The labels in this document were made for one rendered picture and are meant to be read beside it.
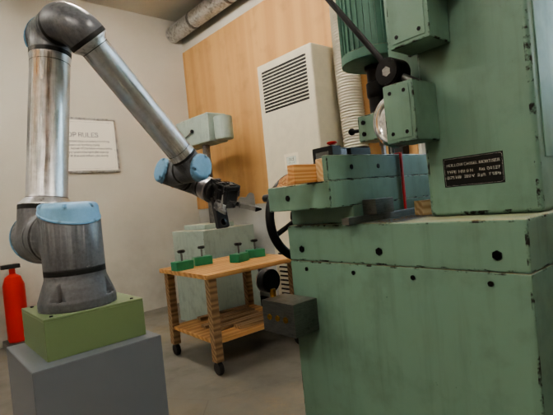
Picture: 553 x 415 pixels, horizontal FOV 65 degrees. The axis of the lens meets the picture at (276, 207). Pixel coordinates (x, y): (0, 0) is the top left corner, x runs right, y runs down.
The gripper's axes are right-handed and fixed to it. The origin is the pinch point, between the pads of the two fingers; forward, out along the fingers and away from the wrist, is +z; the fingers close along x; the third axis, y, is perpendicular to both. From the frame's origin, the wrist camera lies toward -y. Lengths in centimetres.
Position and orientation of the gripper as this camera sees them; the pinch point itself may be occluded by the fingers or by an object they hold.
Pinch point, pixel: (244, 213)
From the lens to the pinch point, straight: 145.2
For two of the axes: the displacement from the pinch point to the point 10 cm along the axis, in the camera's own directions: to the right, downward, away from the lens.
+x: 7.6, -0.8, 6.5
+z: 6.4, 2.9, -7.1
